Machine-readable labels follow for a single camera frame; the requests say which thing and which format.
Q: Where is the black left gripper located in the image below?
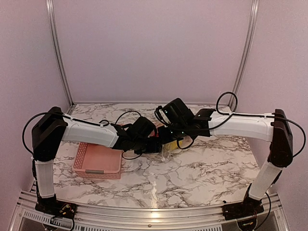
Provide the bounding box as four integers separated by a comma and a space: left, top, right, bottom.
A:
132, 136, 163, 155

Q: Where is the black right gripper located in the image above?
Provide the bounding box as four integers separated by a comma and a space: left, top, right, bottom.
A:
157, 122, 189, 144

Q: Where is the clear zip top bag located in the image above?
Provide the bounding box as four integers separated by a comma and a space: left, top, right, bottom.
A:
160, 137, 192, 163

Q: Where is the red fake tomato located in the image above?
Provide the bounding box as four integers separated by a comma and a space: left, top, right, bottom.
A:
149, 128, 158, 137

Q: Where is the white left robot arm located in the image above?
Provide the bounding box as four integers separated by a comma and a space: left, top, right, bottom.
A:
26, 106, 162, 216

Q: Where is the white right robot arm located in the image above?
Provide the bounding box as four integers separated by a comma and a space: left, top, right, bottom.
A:
154, 98, 307, 220

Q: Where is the pink perforated plastic basket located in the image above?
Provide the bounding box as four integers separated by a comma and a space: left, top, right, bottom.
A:
72, 122, 123, 180

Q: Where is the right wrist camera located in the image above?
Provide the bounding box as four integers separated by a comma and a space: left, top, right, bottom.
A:
154, 106, 169, 126

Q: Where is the right aluminium frame post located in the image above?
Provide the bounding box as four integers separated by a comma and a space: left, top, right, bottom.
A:
232, 0, 260, 96

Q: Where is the aluminium frame post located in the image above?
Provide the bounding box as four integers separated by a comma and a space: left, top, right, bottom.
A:
46, 0, 74, 107
232, 0, 260, 96

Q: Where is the aluminium front rail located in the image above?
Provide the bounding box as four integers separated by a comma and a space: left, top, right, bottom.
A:
9, 189, 292, 231

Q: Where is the left aluminium frame post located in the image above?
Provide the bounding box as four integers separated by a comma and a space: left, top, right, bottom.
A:
46, 0, 74, 107

